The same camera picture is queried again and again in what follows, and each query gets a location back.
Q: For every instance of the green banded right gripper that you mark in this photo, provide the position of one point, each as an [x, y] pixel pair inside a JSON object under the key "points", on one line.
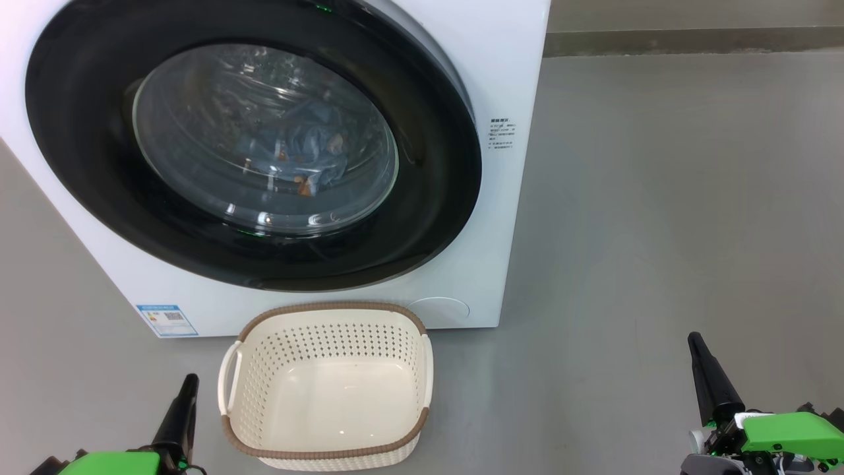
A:
{"points": [[784, 435]]}

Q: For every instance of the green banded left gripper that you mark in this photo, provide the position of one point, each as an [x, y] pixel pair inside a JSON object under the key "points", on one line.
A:
{"points": [[112, 464]]}

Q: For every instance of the dark grey round glass door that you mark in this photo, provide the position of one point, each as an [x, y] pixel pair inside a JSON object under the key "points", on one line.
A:
{"points": [[79, 132]]}

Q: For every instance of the blue bear print garment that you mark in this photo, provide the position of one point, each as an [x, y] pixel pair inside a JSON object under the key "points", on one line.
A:
{"points": [[316, 145]]}

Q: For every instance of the cream perforated laundry basket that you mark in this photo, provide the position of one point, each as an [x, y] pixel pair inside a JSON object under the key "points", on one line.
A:
{"points": [[330, 402]]}

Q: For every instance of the white Hisense washing machine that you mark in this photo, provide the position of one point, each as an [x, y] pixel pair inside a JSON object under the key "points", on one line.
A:
{"points": [[514, 66]]}

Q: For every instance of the blue energy label sticker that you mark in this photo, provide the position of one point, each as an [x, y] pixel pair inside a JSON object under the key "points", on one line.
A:
{"points": [[168, 320]]}

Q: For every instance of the round white filter cover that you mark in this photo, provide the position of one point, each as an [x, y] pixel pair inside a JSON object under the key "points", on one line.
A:
{"points": [[438, 311]]}

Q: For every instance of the printed caution text label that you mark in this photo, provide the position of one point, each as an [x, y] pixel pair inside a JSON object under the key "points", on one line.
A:
{"points": [[501, 135]]}

